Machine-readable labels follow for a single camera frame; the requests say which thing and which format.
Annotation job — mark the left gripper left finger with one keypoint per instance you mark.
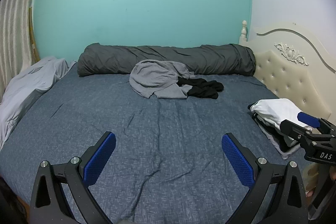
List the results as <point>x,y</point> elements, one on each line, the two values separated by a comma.
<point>48,201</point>

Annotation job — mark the cream tufted headboard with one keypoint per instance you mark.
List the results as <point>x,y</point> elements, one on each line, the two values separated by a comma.
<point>292,63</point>

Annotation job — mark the light grey blanket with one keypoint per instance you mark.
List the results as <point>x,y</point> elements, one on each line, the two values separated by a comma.
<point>26,88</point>

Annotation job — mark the white folded garment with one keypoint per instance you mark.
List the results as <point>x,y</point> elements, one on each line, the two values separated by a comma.
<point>273,111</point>

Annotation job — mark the dark grey rolled duvet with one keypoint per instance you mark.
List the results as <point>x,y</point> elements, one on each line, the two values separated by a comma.
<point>227,59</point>

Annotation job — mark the blue patterned bed sheet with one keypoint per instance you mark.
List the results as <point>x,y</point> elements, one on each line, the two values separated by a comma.
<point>168,165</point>

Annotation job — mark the person right hand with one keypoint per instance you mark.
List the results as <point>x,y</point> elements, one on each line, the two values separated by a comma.
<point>310,180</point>

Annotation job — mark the grey quilted sweatshirt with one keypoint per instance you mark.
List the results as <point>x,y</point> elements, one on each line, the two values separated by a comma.
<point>159,78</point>

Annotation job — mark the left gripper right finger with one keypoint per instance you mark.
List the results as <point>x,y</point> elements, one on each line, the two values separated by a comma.
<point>287,204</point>

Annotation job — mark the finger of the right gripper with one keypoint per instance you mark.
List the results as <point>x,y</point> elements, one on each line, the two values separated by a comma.
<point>320,124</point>
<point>296,132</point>

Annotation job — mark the black garment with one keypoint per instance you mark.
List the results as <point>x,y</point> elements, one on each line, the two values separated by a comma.
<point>201,88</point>

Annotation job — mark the black folded clothes stack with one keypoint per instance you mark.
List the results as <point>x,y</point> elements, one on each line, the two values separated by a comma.
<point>283,144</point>

